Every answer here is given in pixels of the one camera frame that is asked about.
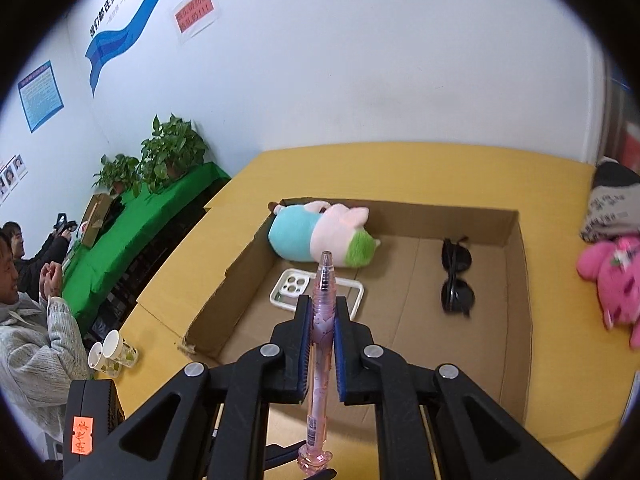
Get brown cardboard box on cloth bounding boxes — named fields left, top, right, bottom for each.
left=79, top=193, right=113, bottom=248

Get small potted green plant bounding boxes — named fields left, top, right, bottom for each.
left=92, top=154, right=142, bottom=197

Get pink blue pig plush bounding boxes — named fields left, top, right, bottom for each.
left=268, top=200, right=381, bottom=269

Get paper cup with leaves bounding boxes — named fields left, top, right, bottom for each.
left=102, top=330, right=139, bottom=368

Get red wall sign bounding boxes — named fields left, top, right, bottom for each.
left=171, top=0, right=221, bottom=44

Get blue framed wall poster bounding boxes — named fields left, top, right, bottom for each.
left=17, top=61, right=64, bottom=132

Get brown cardboard box tray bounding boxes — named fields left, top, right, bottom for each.
left=182, top=200, right=533, bottom=422

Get seated person grey sweater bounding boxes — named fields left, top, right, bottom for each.
left=1, top=235, right=92, bottom=442

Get grey black folded garment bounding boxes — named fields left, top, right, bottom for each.
left=580, top=157, right=640, bottom=243

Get pink bunny plush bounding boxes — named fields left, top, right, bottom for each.
left=576, top=235, right=639, bottom=350

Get large potted green plant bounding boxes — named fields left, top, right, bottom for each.
left=138, top=114, right=208, bottom=194

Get black sunglasses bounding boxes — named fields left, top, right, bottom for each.
left=440, top=236, right=475, bottom=318

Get pink transparent pen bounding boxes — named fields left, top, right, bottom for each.
left=297, top=252, right=336, bottom=478

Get white clear phone case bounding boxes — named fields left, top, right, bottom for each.
left=269, top=269, right=364, bottom=321

